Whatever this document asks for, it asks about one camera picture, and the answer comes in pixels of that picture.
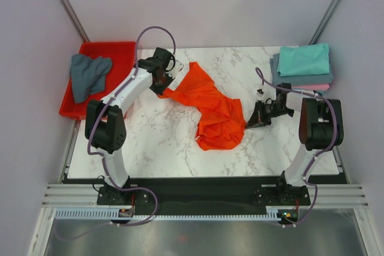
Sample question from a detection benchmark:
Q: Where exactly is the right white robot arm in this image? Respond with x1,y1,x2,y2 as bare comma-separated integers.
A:
245,91,344,206

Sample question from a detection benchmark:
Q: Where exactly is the orange t shirt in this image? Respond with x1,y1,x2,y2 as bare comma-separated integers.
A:
158,62,246,151

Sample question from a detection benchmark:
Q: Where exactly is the aluminium frame rail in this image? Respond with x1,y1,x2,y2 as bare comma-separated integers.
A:
43,184,368,209

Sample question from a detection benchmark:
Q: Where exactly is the white slotted cable duct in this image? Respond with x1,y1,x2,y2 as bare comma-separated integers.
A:
54,206,280,221

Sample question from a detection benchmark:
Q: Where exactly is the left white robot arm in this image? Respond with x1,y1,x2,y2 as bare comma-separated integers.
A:
85,47,184,206

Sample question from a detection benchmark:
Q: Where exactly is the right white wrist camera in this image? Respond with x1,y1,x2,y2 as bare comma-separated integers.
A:
257,88,273,104

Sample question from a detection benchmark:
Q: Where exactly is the teal folded t shirt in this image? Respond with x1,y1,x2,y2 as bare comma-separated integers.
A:
277,43,331,77

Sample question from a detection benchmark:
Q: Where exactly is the red plastic bin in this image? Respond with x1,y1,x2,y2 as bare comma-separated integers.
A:
59,41,136,120

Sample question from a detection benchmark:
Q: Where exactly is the pink folded t shirt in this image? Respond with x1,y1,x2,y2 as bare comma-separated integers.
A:
292,83,329,94

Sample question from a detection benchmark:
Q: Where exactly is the grey crumpled t shirt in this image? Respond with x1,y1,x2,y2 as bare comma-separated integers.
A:
70,54,113,104

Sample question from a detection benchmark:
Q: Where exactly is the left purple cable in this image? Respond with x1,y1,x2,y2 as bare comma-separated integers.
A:
86,26,177,242

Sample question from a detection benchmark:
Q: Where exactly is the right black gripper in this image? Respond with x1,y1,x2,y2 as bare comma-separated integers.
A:
245,100,293,129

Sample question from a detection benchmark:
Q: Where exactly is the grey-blue folded t shirt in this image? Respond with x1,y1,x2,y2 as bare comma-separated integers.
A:
269,53,334,86

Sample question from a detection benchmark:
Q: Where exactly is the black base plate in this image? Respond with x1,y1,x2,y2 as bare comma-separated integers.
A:
107,176,309,215

